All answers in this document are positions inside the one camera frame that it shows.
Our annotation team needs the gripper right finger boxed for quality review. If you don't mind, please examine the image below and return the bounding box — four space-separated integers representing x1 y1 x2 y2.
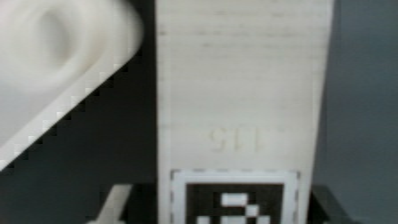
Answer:
309 185 355 224

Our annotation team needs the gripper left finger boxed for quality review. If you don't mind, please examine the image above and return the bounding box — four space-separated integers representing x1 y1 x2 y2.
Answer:
87 184 133 224

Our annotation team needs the white leg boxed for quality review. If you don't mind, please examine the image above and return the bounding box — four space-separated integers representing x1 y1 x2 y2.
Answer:
154 0 334 224

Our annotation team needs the white desk top tray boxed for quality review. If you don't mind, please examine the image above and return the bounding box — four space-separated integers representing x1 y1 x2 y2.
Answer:
0 0 144 170

